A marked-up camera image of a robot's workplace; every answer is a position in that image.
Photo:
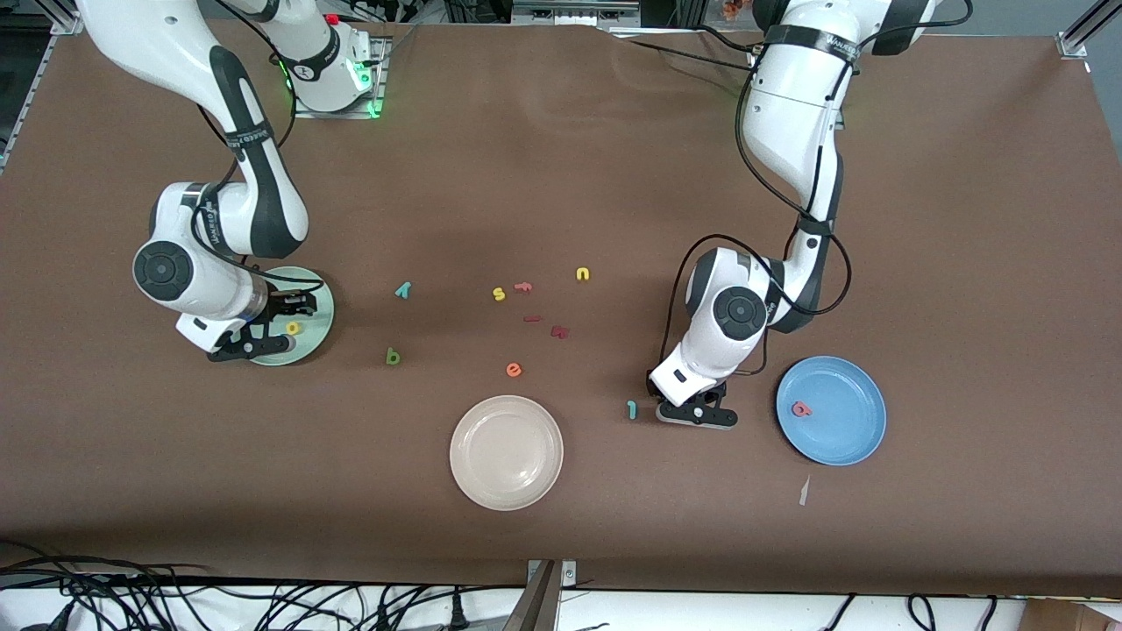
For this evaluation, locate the red foam letter b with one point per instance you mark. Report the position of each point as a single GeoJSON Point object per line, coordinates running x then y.
{"type": "Point", "coordinates": [799, 410]}

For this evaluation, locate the brown table cover sheet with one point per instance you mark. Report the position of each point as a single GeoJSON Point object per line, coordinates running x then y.
{"type": "Point", "coordinates": [614, 175]}

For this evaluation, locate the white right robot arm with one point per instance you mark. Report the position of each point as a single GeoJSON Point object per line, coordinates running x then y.
{"type": "Point", "coordinates": [158, 35]}

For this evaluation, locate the cardboard box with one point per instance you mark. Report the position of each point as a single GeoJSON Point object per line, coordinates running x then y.
{"type": "Point", "coordinates": [1069, 618]}

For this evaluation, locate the grey metal equipment rack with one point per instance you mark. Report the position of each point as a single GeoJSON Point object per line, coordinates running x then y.
{"type": "Point", "coordinates": [570, 10]}

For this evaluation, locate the aluminium frame profile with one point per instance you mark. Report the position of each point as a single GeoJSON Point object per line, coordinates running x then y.
{"type": "Point", "coordinates": [1074, 42]}
{"type": "Point", "coordinates": [66, 16]}

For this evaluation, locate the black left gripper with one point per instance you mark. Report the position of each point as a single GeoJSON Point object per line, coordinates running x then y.
{"type": "Point", "coordinates": [651, 387]}

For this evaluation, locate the beige plate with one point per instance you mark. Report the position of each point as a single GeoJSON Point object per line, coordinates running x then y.
{"type": "Point", "coordinates": [506, 452]}

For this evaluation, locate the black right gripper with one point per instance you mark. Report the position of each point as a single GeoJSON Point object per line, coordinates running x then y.
{"type": "Point", "coordinates": [283, 307]}

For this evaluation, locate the metal table edge bracket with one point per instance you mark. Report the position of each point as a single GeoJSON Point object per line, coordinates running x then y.
{"type": "Point", "coordinates": [568, 571]}

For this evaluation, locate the blue plate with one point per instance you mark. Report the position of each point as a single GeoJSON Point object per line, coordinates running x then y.
{"type": "Point", "coordinates": [841, 438]}

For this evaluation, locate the small grey paper scrap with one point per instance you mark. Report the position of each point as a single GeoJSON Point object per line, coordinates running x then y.
{"type": "Point", "coordinates": [804, 492]}

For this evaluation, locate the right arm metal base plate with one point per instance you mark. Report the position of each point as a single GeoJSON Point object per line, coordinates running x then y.
{"type": "Point", "coordinates": [379, 70]}

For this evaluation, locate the green plate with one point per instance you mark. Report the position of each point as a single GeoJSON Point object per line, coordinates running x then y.
{"type": "Point", "coordinates": [316, 337]}

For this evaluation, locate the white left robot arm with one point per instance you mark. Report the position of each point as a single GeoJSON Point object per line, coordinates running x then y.
{"type": "Point", "coordinates": [789, 114]}

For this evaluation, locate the teal foam letter y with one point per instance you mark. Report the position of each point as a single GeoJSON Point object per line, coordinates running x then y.
{"type": "Point", "coordinates": [404, 291]}

